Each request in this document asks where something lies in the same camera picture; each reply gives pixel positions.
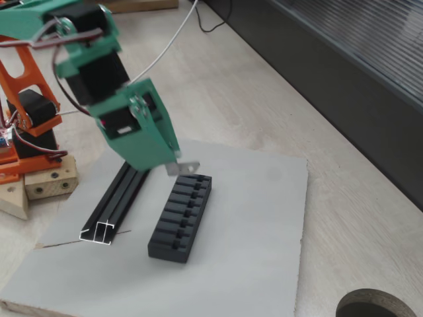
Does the small metal T-nut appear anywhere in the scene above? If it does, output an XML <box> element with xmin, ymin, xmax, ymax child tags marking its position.
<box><xmin>166</xmin><ymin>160</ymin><xmax>201</xmax><ymax>177</ymax></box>

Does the black slotted holder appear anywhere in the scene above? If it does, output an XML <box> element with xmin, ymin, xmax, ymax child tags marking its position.
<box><xmin>147</xmin><ymin>174</ymin><xmax>213</xmax><ymax>264</ymax></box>

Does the wooden block with screws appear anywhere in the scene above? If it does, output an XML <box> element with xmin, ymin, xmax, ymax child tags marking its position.
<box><xmin>24</xmin><ymin>153</ymin><xmax>79</xmax><ymax>201</ymax></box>

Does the wooden plank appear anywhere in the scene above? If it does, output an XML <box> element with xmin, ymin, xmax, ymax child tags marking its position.
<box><xmin>102</xmin><ymin>0</ymin><xmax>179</xmax><ymax>14</ymax></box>

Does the grey board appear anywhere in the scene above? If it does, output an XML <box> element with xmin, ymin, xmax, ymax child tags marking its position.
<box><xmin>0</xmin><ymin>138</ymin><xmax>310</xmax><ymax>317</ymax></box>

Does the small circuit board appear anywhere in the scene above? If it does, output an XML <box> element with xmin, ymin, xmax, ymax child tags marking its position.
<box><xmin>0</xmin><ymin>123</ymin><xmax>14</xmax><ymax>153</ymax></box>

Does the triangular wooden wedge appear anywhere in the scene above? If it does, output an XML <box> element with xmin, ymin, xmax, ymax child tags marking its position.
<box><xmin>0</xmin><ymin>174</ymin><xmax>30</xmax><ymax>221</ymax></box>

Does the ribbed translucent panel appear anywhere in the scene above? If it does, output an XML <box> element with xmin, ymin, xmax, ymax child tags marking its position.
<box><xmin>270</xmin><ymin>0</ymin><xmax>423</xmax><ymax>106</ymax></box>

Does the black aluminium profile rail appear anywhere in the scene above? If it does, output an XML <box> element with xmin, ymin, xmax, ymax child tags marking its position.
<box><xmin>79</xmin><ymin>160</ymin><xmax>149</xmax><ymax>247</ymax></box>

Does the dark window frame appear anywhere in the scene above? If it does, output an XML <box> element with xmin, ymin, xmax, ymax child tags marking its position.
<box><xmin>204</xmin><ymin>0</ymin><xmax>423</xmax><ymax>215</ymax></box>

